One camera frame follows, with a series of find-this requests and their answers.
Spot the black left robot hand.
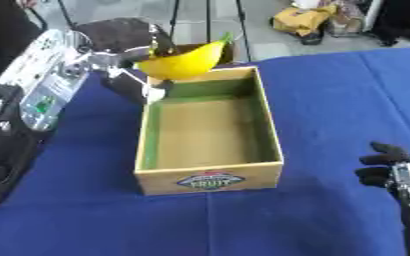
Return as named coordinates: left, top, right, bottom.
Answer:
left=73, top=17, right=179, bottom=105

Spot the yellow bag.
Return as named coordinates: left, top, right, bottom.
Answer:
left=269, top=2, right=340, bottom=46

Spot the black tripod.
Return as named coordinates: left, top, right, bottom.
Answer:
left=24, top=0, right=79, bottom=32
left=164, top=0, right=254, bottom=63

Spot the person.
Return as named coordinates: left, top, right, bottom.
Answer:
left=0, top=0, right=48, bottom=80

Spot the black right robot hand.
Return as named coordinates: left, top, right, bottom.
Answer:
left=353, top=141, right=410, bottom=256

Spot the tan cardboard box green inside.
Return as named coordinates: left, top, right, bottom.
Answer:
left=131, top=65, right=286, bottom=197

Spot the yellow toy banana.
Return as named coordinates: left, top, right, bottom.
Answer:
left=133, top=31, right=237, bottom=81

